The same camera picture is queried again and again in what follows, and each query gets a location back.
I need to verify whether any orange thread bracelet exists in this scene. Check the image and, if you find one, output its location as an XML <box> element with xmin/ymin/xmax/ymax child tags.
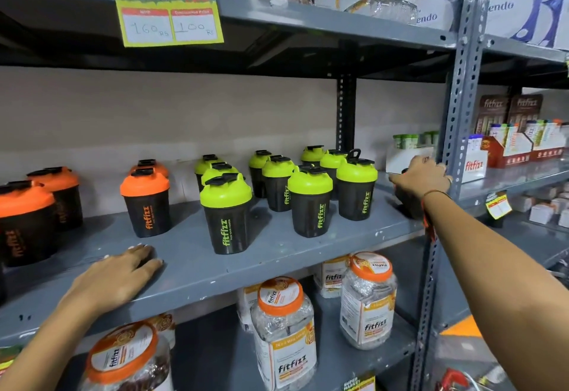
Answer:
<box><xmin>420</xmin><ymin>189</ymin><xmax>453</xmax><ymax>243</ymax></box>

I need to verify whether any brown product box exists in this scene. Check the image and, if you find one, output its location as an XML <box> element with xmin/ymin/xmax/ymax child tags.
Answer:
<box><xmin>508</xmin><ymin>94</ymin><xmax>544</xmax><ymax>132</ymax></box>
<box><xmin>474</xmin><ymin>95</ymin><xmax>510</xmax><ymax>136</ymax></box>

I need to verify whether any grey metal shelf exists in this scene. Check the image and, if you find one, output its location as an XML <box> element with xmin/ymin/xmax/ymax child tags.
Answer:
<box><xmin>0</xmin><ymin>0</ymin><xmax>498</xmax><ymax>391</ymax></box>

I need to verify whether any white paper pack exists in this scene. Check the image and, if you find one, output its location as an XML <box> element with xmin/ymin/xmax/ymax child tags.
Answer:
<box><xmin>415</xmin><ymin>0</ymin><xmax>459</xmax><ymax>31</ymax></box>

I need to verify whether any red handled tool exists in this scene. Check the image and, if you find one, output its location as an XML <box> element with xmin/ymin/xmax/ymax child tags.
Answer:
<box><xmin>434</xmin><ymin>368</ymin><xmax>472</xmax><ymax>391</ymax></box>

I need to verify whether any person's right hand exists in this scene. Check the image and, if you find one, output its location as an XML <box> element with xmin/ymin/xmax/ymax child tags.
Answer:
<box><xmin>388</xmin><ymin>155</ymin><xmax>453</xmax><ymax>203</ymax></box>

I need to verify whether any person's right forearm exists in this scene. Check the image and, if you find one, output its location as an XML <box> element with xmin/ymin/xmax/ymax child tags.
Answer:
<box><xmin>422</xmin><ymin>193</ymin><xmax>569</xmax><ymax>391</ymax></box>

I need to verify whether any person's left forearm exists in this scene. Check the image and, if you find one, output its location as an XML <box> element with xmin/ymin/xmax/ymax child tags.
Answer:
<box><xmin>0</xmin><ymin>295</ymin><xmax>101</xmax><ymax>391</ymax></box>

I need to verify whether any green yellow price tag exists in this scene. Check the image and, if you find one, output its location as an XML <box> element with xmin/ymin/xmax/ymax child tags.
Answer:
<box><xmin>342</xmin><ymin>376</ymin><xmax>376</xmax><ymax>391</ymax></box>
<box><xmin>485</xmin><ymin>191</ymin><xmax>513</xmax><ymax>220</ymax></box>
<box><xmin>110</xmin><ymin>0</ymin><xmax>225</xmax><ymax>48</ymax></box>

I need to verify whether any grey slotted metal rack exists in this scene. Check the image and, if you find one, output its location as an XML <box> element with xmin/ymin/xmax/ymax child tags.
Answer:
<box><xmin>440</xmin><ymin>0</ymin><xmax>569</xmax><ymax>391</ymax></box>

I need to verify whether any group of small white boxes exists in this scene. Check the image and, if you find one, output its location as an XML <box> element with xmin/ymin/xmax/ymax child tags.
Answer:
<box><xmin>511</xmin><ymin>185</ymin><xmax>569</xmax><ymax>229</ymax></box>

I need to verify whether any orange flat box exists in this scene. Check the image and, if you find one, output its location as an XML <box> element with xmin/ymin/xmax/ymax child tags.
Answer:
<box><xmin>440</xmin><ymin>315</ymin><xmax>483</xmax><ymax>339</ymax></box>

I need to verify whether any row of green tubes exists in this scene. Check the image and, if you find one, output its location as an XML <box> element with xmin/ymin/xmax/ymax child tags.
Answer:
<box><xmin>392</xmin><ymin>130</ymin><xmax>440</xmax><ymax>150</ymax></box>

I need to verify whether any red display box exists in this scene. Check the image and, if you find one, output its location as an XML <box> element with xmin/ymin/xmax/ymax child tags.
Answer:
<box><xmin>529</xmin><ymin>120</ymin><xmax>569</xmax><ymax>163</ymax></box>
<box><xmin>481</xmin><ymin>124</ymin><xmax>534</xmax><ymax>169</ymax></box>

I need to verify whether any white blue tissue pack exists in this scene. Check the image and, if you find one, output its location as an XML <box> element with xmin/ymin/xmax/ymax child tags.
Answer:
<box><xmin>540</xmin><ymin>0</ymin><xmax>569</xmax><ymax>52</ymax></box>
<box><xmin>487</xmin><ymin>0</ymin><xmax>546</xmax><ymax>44</ymax></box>

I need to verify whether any person's left hand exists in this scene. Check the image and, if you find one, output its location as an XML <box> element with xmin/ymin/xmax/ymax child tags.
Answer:
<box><xmin>57</xmin><ymin>243</ymin><xmax>164</xmax><ymax>316</ymax></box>

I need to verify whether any group of green-lid shakers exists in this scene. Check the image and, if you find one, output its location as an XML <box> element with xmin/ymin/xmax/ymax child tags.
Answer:
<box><xmin>194</xmin><ymin>145</ymin><xmax>347</xmax><ymax>256</ymax></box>

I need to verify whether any group of orange-lid shakers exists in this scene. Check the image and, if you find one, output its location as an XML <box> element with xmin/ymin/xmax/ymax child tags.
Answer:
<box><xmin>0</xmin><ymin>158</ymin><xmax>171</xmax><ymax>305</ymax></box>

